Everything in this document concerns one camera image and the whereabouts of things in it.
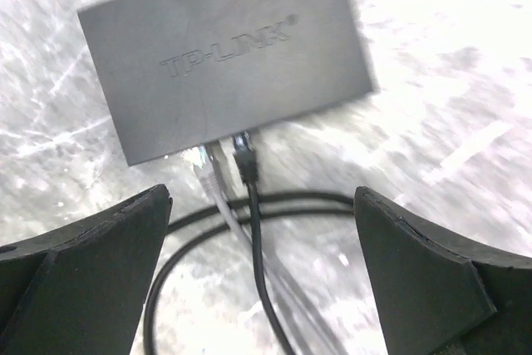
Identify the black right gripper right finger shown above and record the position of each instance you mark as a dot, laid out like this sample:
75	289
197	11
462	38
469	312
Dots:
438	292

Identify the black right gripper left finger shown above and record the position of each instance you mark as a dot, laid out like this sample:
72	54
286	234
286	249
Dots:
81	288

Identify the black network switch box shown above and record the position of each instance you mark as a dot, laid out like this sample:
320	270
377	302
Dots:
181	73

